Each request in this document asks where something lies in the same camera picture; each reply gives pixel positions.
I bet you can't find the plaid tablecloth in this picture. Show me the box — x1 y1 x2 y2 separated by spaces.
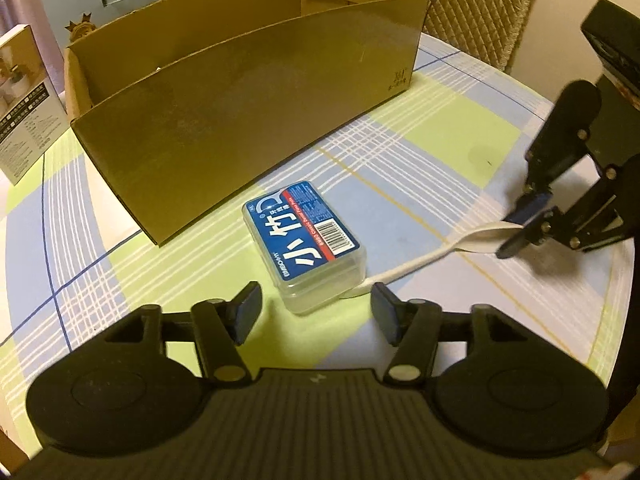
1 36 634 455

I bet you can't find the white humidifier product box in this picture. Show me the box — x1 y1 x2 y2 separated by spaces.
1 24 70 184

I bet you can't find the blue dental floss pick box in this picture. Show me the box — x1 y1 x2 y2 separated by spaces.
242 181 366 315

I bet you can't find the white plastic spoon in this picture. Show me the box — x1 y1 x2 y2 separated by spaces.
341 221 523 299

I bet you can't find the woven wicker chair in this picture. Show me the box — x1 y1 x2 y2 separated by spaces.
423 0 534 73

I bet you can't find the brown cardboard box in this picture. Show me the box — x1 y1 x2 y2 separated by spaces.
65 0 427 244

